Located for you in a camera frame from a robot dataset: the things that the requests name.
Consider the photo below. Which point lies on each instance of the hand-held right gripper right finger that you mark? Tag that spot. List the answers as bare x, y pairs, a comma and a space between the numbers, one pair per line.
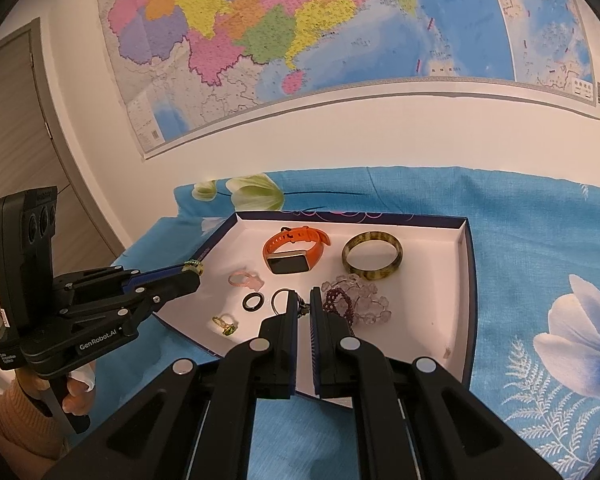
320, 350

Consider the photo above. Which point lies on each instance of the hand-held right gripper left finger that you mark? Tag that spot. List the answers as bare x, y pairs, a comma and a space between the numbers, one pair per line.
290, 350

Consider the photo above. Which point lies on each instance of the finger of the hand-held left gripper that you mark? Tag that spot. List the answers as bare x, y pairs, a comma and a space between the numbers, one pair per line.
130, 277
175, 287

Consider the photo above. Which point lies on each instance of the shallow white cardboard box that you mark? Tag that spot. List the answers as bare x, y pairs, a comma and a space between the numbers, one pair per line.
420, 290

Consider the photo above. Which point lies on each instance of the person's left forearm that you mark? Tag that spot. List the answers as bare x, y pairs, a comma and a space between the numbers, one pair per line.
15, 420

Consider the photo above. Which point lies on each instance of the person's left hand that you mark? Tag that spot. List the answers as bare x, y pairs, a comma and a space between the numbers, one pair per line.
77, 400

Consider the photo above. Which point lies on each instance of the orange smartwatch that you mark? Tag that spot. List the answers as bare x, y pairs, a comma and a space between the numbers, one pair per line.
287, 262

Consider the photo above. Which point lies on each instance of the tortoiseshell bangle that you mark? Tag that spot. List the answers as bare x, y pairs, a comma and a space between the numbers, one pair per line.
347, 262

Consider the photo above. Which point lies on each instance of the grey wooden door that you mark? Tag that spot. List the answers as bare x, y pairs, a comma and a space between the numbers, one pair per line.
10, 135

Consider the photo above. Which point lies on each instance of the blue floral bedsheet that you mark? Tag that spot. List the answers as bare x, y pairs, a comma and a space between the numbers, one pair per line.
530, 240

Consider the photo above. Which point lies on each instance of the colourful wall map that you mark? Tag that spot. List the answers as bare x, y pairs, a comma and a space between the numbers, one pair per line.
330, 20

